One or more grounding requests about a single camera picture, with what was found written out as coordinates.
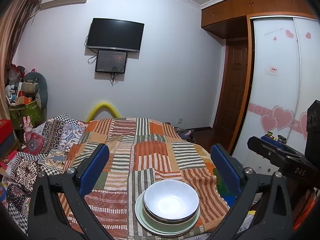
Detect mint green plate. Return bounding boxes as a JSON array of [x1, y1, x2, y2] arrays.
[[135, 192, 200, 237]]

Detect white bowl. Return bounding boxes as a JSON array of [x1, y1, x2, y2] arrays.
[[143, 179, 200, 222]]

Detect mint green bowl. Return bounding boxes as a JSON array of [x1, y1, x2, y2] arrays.
[[139, 192, 200, 231]]

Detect checkered patterned bed quilt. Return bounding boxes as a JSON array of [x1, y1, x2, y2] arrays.
[[4, 113, 88, 233]]

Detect pink rabbit toy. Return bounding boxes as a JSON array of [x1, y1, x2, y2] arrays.
[[23, 116, 33, 143]]

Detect white wardrobe with hearts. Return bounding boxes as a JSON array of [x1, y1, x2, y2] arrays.
[[233, 16, 319, 174]]

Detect brown wooden door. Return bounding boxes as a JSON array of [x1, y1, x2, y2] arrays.
[[213, 39, 248, 150]]

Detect orange striped patchwork tablecloth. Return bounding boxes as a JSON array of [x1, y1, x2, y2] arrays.
[[60, 118, 229, 239]]

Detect green storage box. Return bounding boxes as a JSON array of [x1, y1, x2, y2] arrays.
[[9, 101, 42, 129]]

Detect grey green plush toy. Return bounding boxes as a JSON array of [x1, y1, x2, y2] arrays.
[[22, 72, 48, 110]]

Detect small black monitor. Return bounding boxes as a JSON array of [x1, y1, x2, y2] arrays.
[[95, 50, 127, 74]]

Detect wooden overhead cabinets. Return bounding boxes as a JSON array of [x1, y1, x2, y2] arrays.
[[201, 0, 315, 39]]

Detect brown curtain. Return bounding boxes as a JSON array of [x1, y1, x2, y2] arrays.
[[1, 0, 39, 119]]

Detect black wall television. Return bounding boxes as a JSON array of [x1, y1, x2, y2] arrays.
[[86, 18, 144, 52]]

